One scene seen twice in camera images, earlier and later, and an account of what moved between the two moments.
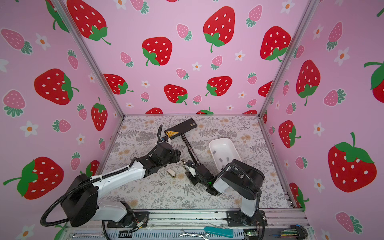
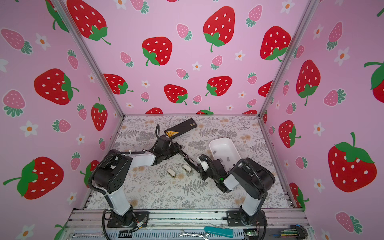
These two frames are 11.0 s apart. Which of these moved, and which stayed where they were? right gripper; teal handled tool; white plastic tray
Moved: right gripper
Stayed: white plastic tray; teal handled tool
